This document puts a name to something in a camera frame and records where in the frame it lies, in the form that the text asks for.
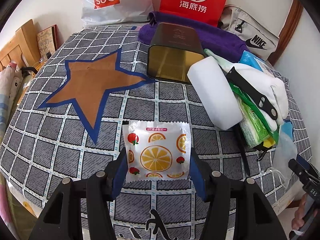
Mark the green tissue packet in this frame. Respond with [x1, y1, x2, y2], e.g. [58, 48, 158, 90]
[229, 82, 279, 148]

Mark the dark green tea tin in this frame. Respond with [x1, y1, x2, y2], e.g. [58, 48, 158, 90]
[147, 23, 204, 84]

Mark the white foam sponge block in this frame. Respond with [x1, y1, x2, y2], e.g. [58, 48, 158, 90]
[187, 56, 242, 130]

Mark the glass amber teapot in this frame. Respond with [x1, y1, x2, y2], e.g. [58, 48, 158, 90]
[21, 56, 48, 78]

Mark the framed picture book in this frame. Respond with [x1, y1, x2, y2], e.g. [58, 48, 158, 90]
[36, 24, 59, 57]

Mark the wooden headboard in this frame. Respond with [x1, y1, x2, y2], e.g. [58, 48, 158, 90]
[0, 19, 41, 71]

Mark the colourful quilt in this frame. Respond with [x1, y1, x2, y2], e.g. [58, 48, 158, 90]
[0, 61, 23, 142]

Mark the grey Nike waist bag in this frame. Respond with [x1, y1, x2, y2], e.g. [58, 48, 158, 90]
[219, 5, 279, 60]

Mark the person's hand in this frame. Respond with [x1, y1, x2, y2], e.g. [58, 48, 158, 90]
[291, 194, 308, 230]

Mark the wooden nightstand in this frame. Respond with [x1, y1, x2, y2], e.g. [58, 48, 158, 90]
[14, 76, 34, 106]

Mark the purple towel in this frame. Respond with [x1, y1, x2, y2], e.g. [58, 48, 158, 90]
[138, 11, 248, 63]

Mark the grey checkered cloth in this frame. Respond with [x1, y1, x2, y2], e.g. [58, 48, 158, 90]
[1, 24, 312, 239]

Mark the fruit print wipe packet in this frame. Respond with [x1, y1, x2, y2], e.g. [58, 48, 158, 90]
[123, 120, 191, 183]

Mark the yellow black item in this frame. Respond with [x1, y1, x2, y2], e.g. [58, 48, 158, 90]
[255, 137, 276, 161]

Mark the blue tissue pack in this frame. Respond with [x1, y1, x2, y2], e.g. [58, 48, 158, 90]
[239, 50, 273, 76]

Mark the clear drawstring pouch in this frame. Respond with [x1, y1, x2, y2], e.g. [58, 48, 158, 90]
[267, 129, 297, 189]

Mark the white Miniso plastic bag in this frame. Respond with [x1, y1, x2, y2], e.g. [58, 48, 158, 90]
[81, 0, 153, 28]

